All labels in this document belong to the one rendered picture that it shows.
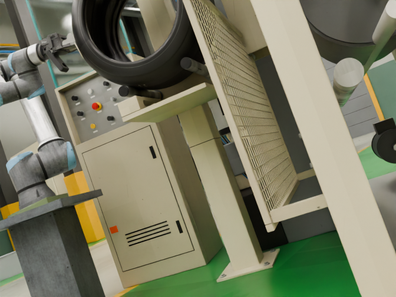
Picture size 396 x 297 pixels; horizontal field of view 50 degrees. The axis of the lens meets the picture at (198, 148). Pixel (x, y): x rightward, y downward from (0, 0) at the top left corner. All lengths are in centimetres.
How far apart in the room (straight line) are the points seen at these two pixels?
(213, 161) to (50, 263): 95
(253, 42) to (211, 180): 65
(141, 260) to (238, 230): 78
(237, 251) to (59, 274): 87
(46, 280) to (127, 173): 71
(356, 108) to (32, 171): 935
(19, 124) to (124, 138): 843
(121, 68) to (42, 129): 85
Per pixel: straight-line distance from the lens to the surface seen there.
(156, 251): 253
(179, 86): 201
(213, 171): 199
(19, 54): 211
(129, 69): 171
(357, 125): 1100
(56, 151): 237
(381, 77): 1082
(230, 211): 199
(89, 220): 746
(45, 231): 226
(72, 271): 224
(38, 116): 248
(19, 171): 236
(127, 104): 172
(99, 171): 260
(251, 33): 191
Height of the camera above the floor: 50
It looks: 3 degrees up
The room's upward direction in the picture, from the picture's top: 20 degrees counter-clockwise
